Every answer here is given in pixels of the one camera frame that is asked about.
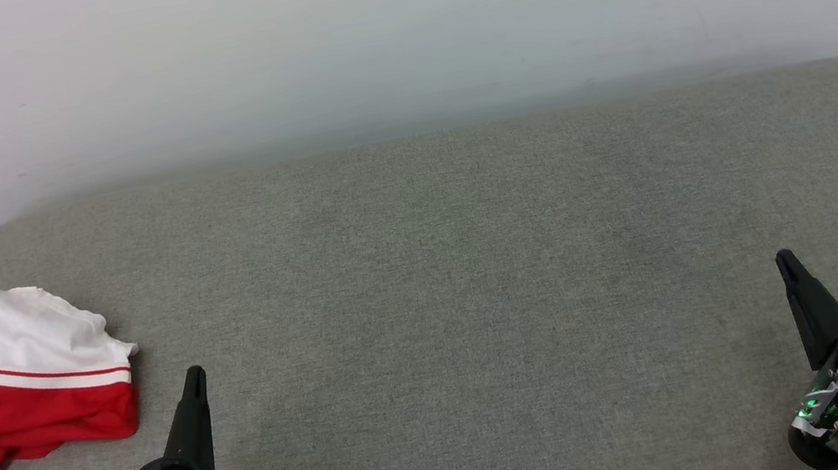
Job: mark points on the red white basketball jersey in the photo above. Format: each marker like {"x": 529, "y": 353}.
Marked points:
{"x": 28, "y": 394}

